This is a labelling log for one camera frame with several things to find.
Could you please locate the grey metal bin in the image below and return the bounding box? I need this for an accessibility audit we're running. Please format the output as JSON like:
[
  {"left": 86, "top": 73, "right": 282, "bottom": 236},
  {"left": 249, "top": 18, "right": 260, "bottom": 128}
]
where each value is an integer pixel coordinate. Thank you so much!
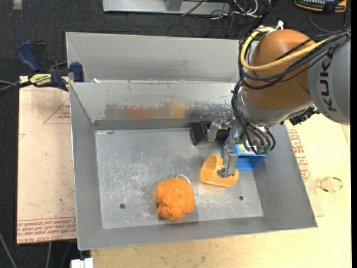
[{"left": 65, "top": 31, "right": 318, "bottom": 251}]

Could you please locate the clear glass cup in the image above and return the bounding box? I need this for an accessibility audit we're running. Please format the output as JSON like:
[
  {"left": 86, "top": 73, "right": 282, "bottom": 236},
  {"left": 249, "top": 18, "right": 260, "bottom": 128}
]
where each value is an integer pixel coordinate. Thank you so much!
[{"left": 315, "top": 175, "right": 344, "bottom": 202}]

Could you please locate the orange mesh bath puff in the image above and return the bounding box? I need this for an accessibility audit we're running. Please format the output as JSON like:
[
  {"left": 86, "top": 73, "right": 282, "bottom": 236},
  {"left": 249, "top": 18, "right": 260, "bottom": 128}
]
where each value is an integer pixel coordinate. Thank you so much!
[{"left": 153, "top": 174, "right": 196, "bottom": 222}]

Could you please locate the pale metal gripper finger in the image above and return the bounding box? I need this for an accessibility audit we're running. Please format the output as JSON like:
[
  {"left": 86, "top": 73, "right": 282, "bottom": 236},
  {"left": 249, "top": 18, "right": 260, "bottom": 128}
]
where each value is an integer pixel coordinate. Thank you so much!
[
  {"left": 222, "top": 152, "right": 230, "bottom": 178},
  {"left": 228, "top": 154, "right": 239, "bottom": 178}
]

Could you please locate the brown cardboard board red print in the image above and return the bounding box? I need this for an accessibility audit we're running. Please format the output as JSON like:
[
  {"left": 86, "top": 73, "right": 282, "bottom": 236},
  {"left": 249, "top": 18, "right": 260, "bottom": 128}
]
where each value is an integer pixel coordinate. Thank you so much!
[{"left": 16, "top": 75, "right": 325, "bottom": 245}]

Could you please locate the blue box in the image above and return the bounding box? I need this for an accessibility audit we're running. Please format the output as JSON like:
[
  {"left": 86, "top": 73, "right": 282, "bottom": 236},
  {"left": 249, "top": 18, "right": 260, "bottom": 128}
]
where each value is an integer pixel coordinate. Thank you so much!
[{"left": 222, "top": 129, "right": 266, "bottom": 172}]

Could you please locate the black ribbed block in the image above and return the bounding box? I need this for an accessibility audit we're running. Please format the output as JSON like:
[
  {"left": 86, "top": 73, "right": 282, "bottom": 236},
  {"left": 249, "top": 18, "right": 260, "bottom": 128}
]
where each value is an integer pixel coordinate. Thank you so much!
[{"left": 190, "top": 121, "right": 210, "bottom": 146}]

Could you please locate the orange plastic cup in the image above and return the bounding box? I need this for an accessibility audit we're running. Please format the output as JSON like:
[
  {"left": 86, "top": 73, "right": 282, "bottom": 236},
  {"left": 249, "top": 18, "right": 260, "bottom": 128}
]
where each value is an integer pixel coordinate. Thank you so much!
[{"left": 200, "top": 153, "right": 240, "bottom": 188}]

